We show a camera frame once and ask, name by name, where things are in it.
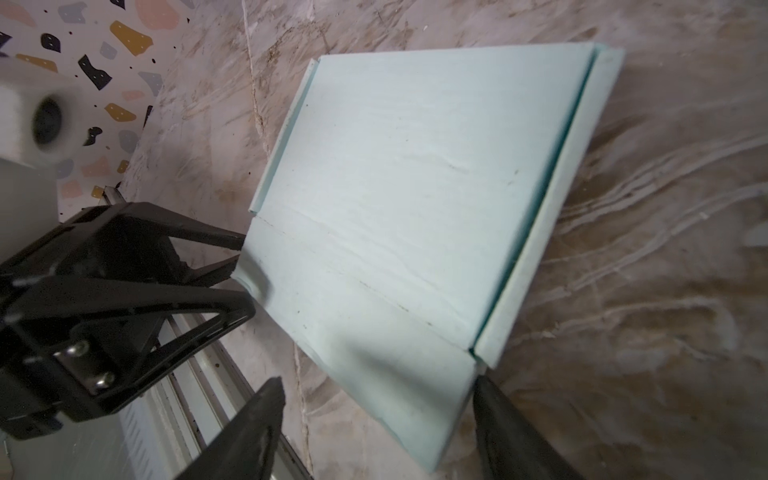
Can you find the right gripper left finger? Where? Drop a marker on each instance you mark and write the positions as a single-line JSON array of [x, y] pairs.
[[246, 447]]

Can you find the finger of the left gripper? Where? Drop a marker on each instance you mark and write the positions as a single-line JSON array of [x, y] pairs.
[[127, 242], [86, 348]]

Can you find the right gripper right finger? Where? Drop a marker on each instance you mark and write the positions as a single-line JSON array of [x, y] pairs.
[[508, 445]]

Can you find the mint box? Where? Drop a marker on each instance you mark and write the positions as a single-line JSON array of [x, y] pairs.
[[405, 209]]

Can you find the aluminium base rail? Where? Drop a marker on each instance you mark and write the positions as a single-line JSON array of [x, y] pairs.
[[170, 425]]

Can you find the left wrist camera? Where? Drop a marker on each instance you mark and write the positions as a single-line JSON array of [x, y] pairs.
[[42, 125]]

